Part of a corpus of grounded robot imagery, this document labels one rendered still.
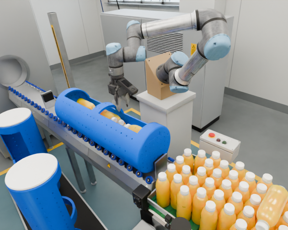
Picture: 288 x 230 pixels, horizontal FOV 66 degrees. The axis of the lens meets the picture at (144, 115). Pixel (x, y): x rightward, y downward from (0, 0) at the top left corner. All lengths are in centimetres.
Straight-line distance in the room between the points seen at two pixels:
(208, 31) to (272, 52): 268
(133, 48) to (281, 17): 275
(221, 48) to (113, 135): 71
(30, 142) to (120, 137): 101
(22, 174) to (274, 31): 336
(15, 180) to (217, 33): 126
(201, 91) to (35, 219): 218
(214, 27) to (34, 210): 132
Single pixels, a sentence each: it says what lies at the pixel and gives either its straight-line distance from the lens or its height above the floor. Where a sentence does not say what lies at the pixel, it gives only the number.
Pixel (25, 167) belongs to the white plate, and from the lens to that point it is 147.
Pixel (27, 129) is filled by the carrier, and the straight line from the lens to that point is 200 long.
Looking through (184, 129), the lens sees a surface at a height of 86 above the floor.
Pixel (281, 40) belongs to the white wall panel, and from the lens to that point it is 365.
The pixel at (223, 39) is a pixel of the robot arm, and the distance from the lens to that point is 106.
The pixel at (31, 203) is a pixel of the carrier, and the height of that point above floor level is 92.
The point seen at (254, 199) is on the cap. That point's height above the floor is 111.
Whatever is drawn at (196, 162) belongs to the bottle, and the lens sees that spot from 124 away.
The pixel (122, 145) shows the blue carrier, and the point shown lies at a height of 115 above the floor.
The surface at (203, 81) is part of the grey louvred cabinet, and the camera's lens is 278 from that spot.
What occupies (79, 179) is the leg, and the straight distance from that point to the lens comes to 243.
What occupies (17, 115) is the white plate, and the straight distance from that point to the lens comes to 206.
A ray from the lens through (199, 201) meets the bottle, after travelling 106.
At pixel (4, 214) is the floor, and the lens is 279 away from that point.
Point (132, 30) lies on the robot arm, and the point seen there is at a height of 169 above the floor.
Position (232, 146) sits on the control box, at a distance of 130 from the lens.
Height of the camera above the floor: 191
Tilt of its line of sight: 32 degrees down
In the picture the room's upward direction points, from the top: 5 degrees counter-clockwise
